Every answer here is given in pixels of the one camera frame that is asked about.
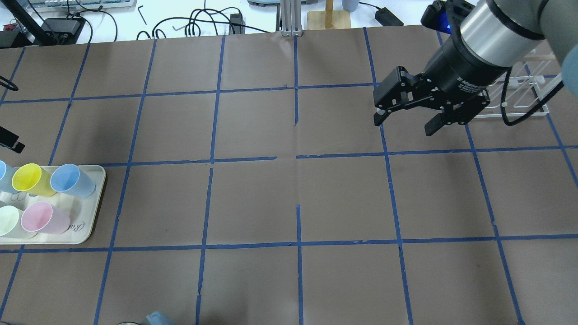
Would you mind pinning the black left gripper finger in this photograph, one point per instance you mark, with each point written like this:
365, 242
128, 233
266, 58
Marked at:
10, 140

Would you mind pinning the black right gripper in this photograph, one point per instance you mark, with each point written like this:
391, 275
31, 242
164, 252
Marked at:
456, 65

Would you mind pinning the yellow plastic cup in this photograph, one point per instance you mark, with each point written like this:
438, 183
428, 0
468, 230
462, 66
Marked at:
33, 179

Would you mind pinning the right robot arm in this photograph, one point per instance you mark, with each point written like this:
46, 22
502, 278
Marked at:
485, 41

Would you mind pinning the light blue cup near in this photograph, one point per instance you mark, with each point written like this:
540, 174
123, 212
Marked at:
6, 175

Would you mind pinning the light blue cup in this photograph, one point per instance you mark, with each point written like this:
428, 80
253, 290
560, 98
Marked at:
6, 175
70, 179

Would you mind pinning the light blue cup far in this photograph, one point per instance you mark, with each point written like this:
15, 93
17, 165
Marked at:
70, 179

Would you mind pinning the pink plastic cup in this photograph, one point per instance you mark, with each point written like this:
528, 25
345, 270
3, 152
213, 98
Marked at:
44, 218

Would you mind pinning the cream white plastic cup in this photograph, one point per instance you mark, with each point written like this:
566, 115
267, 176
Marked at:
10, 224

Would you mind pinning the black power adapter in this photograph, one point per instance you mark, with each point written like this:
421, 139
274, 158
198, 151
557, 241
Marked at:
386, 18

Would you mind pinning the wooden mug tree stand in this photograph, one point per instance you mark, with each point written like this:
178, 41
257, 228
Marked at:
327, 19

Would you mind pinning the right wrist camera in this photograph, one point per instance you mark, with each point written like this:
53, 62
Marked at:
446, 15

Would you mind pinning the white wire cup rack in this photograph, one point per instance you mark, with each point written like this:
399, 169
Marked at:
531, 80

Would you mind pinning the aluminium frame post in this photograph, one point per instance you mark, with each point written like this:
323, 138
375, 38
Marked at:
290, 18

